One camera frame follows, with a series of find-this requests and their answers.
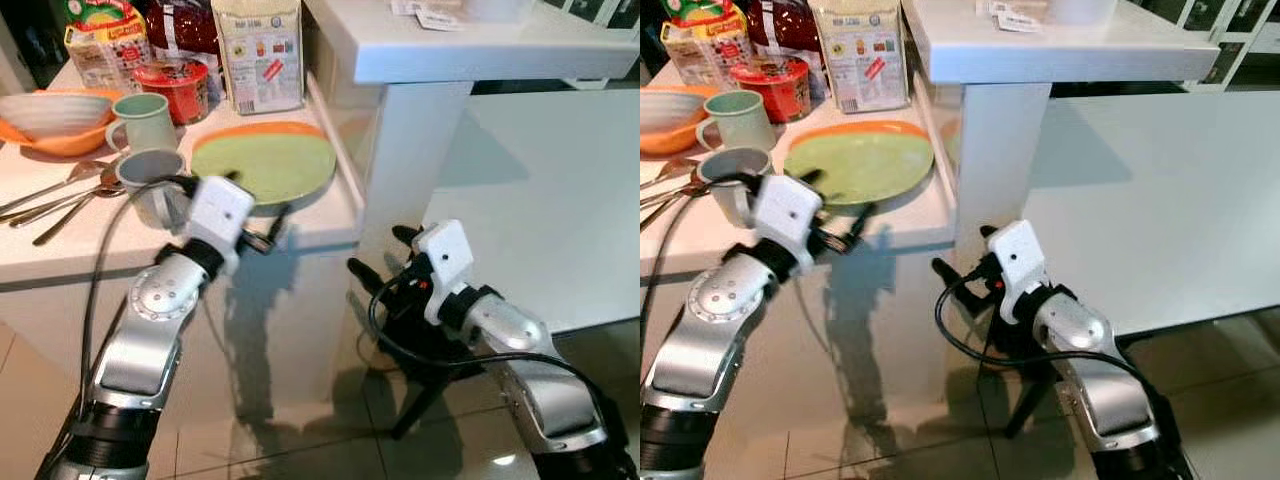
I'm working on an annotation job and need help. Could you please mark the metal spoon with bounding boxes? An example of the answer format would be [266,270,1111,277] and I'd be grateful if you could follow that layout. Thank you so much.
[640,155,701,193]
[640,190,701,214]
[640,178,713,207]
[8,182,127,229]
[0,160,109,216]
[32,190,113,247]

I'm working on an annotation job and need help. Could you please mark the orange plate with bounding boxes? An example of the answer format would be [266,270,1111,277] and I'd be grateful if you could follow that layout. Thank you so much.
[800,119,931,142]
[205,120,331,143]

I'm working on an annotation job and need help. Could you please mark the grey mug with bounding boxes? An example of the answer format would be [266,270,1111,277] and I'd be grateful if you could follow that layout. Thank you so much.
[115,148,193,233]
[697,146,773,227]

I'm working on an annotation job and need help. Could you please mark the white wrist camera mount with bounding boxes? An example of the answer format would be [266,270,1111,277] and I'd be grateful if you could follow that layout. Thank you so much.
[752,174,827,274]
[985,220,1050,324]
[185,175,257,277]
[412,220,477,327]

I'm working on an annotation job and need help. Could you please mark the white paper cards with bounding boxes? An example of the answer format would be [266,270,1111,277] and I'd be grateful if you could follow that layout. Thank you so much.
[390,0,467,32]
[975,0,1043,33]

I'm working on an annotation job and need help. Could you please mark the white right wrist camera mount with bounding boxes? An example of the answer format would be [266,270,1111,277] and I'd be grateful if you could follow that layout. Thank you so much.
[412,220,477,327]
[985,220,1050,324]

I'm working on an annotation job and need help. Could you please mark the dark red snack bag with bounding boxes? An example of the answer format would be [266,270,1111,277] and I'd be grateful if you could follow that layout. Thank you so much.
[145,0,222,57]
[745,0,824,57]

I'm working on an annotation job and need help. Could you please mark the red instant noodle cup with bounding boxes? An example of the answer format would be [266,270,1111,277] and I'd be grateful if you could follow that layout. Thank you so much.
[132,58,212,127]
[729,56,812,124]

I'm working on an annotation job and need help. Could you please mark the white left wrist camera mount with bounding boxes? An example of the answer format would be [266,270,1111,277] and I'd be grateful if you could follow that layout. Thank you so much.
[752,174,827,274]
[185,175,257,277]

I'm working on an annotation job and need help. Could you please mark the green plate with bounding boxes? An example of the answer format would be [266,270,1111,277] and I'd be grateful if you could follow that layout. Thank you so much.
[783,128,937,207]
[190,130,338,207]

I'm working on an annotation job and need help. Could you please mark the black stand legs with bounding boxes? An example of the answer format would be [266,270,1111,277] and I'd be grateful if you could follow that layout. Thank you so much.
[975,300,1063,439]
[385,300,493,442]

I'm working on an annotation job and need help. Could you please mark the white bowl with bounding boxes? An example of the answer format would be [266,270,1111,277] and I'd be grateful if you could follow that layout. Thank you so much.
[0,93,113,141]

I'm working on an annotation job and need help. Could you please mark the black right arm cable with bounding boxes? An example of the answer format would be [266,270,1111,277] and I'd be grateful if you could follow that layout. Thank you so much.
[366,268,611,421]
[935,272,1163,403]

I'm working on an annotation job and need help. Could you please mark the white low table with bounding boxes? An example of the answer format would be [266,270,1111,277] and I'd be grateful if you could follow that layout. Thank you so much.
[418,85,641,337]
[1020,88,1280,339]

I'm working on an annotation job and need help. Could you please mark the white raised counter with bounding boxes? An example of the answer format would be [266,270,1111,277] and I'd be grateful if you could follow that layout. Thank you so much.
[900,0,1223,401]
[303,0,641,406]

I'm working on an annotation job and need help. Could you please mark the green mug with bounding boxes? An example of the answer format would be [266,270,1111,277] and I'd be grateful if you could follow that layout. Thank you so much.
[105,92,181,156]
[697,89,777,153]

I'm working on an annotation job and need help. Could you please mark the dark background shelf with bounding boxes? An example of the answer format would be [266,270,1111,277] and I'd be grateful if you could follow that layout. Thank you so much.
[1135,0,1280,93]
[530,0,641,33]

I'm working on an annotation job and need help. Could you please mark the white rice bag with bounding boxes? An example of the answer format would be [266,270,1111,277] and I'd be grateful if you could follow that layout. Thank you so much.
[211,0,307,116]
[807,0,912,115]

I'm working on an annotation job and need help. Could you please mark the orange bowl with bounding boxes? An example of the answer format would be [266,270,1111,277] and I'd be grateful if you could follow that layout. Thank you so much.
[0,88,123,159]
[640,87,714,157]

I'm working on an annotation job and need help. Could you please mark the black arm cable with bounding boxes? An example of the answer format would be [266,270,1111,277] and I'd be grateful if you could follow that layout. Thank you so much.
[935,272,1163,403]
[75,172,206,421]
[640,172,773,333]
[366,268,611,421]

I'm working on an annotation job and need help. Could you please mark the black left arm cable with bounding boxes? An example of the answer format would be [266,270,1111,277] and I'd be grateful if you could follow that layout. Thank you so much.
[640,172,773,333]
[75,172,206,421]

